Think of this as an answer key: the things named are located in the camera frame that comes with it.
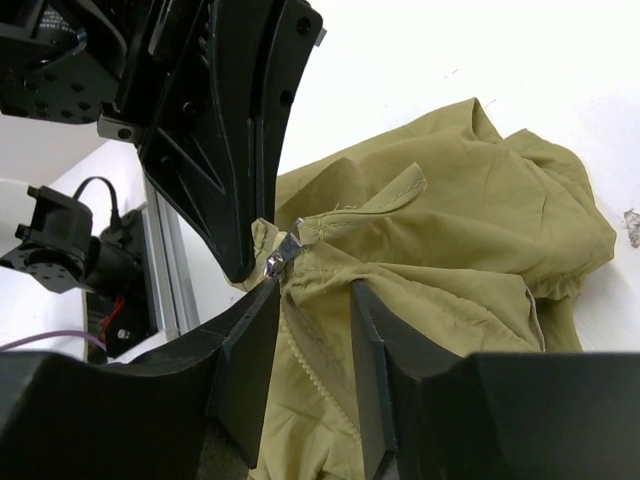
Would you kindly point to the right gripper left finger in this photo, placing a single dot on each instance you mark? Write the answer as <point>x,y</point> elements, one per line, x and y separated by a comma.
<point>192,408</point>

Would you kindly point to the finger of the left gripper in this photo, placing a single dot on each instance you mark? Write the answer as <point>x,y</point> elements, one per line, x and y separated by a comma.
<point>198,149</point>
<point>286,44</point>

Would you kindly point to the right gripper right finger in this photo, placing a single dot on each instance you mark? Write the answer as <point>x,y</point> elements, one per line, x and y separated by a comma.
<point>426,413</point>

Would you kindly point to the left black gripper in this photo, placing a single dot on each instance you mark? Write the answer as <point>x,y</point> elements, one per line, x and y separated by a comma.
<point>118,64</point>

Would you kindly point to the olive tan jacket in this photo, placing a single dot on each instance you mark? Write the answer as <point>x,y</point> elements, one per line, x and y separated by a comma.
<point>479,242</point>

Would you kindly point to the silver zipper pull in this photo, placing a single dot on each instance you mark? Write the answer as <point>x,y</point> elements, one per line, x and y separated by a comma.
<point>286,251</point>

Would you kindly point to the front aluminium rail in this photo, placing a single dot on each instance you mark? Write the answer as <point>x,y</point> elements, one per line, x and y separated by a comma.
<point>174,302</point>

